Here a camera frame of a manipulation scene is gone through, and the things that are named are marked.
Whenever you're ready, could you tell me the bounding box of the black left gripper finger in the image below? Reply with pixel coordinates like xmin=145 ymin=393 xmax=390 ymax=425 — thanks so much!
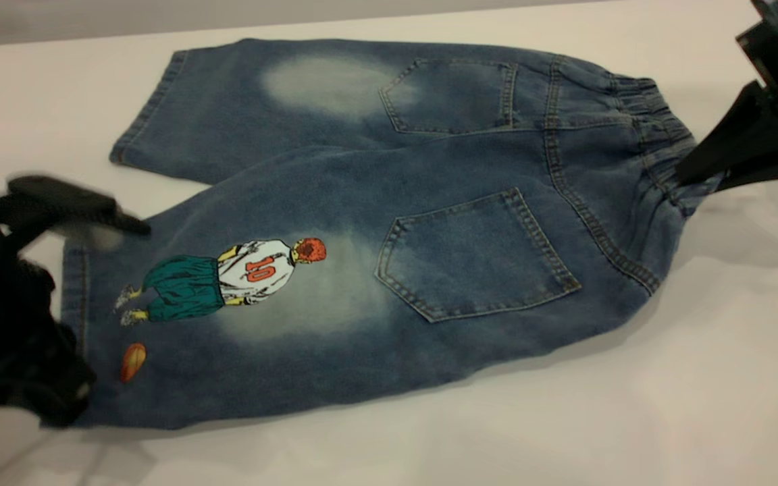
xmin=7 ymin=175 xmax=152 ymax=238

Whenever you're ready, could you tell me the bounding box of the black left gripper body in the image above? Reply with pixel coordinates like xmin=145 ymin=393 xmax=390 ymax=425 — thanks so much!
xmin=0 ymin=201 xmax=97 ymax=428

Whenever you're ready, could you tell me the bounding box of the white tablecloth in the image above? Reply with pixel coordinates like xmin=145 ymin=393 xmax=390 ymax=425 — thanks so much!
xmin=0 ymin=0 xmax=778 ymax=486

